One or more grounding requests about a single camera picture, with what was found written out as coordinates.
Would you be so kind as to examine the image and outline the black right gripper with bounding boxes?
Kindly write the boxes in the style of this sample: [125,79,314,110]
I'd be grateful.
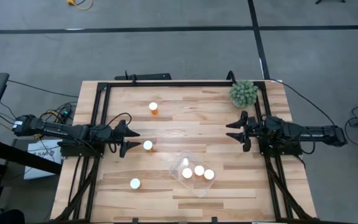
[225,111,265,153]

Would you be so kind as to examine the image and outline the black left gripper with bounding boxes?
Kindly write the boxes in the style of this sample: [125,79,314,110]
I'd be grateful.
[99,119,142,158]

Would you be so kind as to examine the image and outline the clear plastic basket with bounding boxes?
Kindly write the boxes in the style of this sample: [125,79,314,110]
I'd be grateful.
[168,150,217,198]

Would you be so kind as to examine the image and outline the green artificial plant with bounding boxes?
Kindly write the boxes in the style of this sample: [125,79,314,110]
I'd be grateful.
[229,79,259,109]

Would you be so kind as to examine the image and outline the white cardboard box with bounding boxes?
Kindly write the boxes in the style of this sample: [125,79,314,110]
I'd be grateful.
[23,139,63,180]

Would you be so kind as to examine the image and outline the person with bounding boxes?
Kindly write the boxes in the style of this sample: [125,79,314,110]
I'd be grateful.
[0,208,26,224]

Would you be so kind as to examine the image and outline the black stand legs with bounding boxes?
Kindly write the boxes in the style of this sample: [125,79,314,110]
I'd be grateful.
[314,0,347,5]

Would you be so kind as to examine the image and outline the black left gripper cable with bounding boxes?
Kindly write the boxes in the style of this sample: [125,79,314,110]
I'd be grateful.
[106,112,133,154]

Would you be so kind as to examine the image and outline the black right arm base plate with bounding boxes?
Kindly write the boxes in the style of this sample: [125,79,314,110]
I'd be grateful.
[257,130,303,156]

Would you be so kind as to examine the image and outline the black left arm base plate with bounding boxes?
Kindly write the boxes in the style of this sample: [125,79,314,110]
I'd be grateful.
[60,140,105,158]

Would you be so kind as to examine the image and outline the right arm supply cable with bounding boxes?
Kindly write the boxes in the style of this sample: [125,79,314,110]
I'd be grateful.
[268,78,337,127]

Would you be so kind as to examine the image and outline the yellow extension cable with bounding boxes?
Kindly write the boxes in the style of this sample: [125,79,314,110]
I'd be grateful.
[66,0,94,11]

